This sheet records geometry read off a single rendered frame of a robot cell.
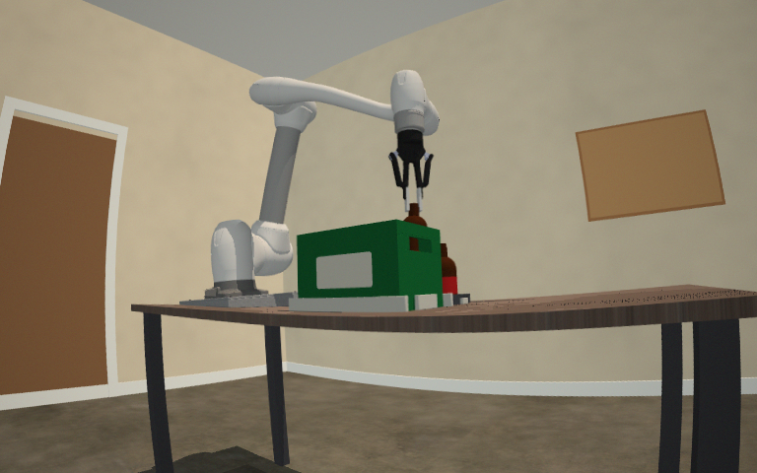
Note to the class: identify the green box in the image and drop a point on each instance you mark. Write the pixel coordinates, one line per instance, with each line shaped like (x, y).
(371, 260)

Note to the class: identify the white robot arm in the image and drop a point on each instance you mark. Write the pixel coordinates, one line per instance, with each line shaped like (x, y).
(238, 251)

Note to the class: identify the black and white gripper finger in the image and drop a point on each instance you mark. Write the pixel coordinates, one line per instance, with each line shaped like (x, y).
(403, 184)
(420, 185)

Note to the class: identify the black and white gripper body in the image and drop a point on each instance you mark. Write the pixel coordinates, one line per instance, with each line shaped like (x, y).
(412, 139)

